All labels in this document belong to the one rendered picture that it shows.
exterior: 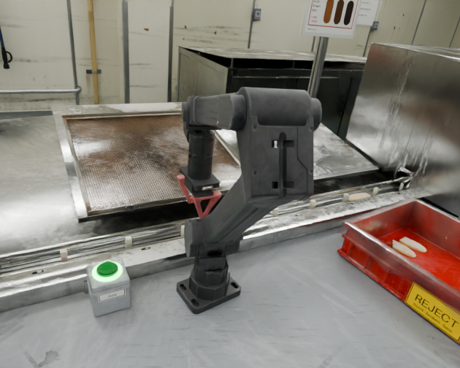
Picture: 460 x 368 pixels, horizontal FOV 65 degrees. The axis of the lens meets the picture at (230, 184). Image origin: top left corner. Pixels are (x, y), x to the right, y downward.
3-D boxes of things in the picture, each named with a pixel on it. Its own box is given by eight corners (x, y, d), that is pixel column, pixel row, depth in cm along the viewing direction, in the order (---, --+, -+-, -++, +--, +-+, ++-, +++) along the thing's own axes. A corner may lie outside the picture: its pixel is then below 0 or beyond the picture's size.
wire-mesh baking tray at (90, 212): (87, 216, 87) (87, 212, 86) (61, 118, 121) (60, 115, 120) (260, 188, 110) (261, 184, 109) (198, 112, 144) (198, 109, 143)
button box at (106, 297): (92, 332, 70) (87, 290, 65) (85, 304, 76) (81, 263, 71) (134, 319, 74) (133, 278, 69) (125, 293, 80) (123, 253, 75)
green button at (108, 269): (98, 283, 68) (98, 277, 67) (95, 269, 71) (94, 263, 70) (120, 277, 69) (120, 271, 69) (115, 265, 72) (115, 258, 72)
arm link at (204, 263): (198, 277, 72) (223, 274, 74) (201, 236, 68) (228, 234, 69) (190, 249, 80) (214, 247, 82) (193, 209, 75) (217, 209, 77)
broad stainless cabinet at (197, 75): (215, 185, 298) (228, 58, 252) (172, 141, 378) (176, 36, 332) (376, 161, 387) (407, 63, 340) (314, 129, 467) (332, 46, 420)
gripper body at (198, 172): (202, 171, 91) (204, 143, 88) (220, 189, 83) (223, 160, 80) (178, 174, 88) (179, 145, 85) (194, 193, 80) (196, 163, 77)
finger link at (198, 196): (207, 206, 92) (209, 172, 88) (219, 220, 86) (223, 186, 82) (182, 209, 89) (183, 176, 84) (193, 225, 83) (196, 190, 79)
